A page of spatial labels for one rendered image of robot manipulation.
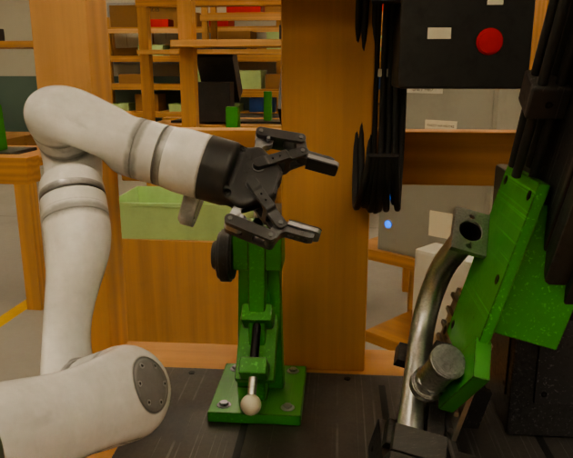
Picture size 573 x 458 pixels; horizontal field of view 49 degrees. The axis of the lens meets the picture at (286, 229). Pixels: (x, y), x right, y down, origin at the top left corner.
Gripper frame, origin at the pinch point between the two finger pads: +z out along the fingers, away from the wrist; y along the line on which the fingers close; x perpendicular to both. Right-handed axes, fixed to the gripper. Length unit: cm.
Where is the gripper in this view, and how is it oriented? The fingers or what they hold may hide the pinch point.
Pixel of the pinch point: (324, 200)
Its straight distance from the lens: 71.4
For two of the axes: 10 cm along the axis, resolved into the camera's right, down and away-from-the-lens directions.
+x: -1.1, 4.8, 8.7
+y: 2.5, -8.4, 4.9
